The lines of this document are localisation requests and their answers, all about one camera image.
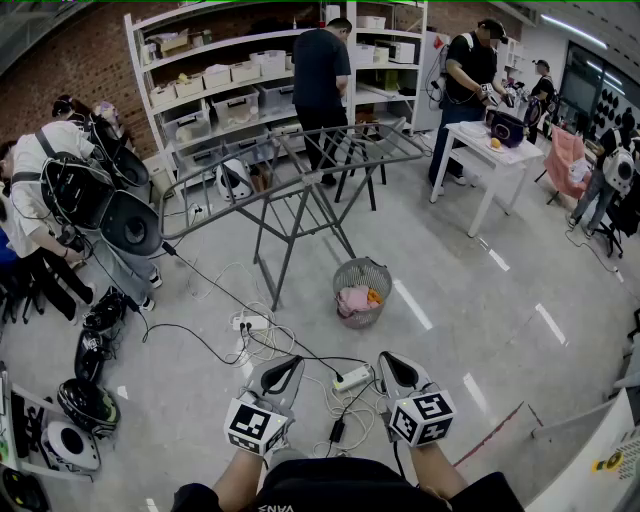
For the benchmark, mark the person's left forearm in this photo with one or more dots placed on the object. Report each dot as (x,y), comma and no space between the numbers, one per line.
(237,475)

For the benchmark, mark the ceiling light strip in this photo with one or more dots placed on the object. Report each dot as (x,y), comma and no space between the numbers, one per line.
(572,30)

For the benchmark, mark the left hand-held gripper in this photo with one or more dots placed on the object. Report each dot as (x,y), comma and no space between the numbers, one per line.
(257,425)

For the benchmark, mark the person's right forearm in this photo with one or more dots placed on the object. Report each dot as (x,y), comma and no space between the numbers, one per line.
(437,470)

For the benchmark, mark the row of white storage boxes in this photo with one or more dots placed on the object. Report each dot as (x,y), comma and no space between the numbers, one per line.
(217,77)

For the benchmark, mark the purple cooking pot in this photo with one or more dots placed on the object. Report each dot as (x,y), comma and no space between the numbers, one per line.
(507,131)

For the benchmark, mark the black green-striped helmet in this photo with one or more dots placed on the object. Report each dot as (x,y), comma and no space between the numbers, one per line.
(87,405)

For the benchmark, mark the black power adapter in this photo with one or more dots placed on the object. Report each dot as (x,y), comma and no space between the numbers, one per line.
(337,431)

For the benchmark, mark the grey mesh laundry basket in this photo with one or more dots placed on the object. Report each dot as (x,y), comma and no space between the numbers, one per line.
(357,272)

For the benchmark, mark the grey clothes drying rack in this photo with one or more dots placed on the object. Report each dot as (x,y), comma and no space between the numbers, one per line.
(312,177)

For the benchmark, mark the white shelving unit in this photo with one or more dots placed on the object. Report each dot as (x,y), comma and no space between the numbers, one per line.
(136,60)

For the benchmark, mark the white hard-shell backpack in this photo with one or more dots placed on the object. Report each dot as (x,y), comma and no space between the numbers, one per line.
(620,167)

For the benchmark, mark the white round carrier backpack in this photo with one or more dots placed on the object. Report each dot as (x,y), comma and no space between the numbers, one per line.
(234,180)

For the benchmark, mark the cardboard box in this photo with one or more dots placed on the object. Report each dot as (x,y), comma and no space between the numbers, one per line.
(172,44)

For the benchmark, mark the white microwave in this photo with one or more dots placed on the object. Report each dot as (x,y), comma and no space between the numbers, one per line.
(401,52)

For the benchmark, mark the group of clear plastic bins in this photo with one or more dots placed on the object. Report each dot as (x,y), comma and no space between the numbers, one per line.
(235,105)

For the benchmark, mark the pink clothes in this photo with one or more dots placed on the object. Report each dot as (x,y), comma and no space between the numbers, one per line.
(352,300)

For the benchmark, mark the white helmet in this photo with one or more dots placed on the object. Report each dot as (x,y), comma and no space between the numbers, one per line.
(72,445)

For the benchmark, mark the pink chair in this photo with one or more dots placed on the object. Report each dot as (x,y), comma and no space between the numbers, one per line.
(562,155)

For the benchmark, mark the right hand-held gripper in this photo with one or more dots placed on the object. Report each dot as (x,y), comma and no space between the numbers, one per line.
(422,415)

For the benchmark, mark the black office chair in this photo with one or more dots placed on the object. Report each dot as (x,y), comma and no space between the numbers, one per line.
(622,215)

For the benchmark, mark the orange clothes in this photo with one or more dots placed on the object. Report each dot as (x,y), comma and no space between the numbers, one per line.
(375,296)

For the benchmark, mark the white low shelf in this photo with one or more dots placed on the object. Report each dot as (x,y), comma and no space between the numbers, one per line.
(15,440)

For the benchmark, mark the person's black shirt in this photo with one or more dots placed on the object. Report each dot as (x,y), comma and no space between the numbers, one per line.
(340,487)

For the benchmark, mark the white table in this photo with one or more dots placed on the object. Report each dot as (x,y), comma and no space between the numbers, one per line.
(505,162)

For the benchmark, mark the white power strip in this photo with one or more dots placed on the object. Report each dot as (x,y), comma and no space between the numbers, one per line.
(252,323)
(355,378)

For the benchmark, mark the black hard-shell backpack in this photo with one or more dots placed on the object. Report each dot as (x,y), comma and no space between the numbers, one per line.
(127,167)
(75,192)

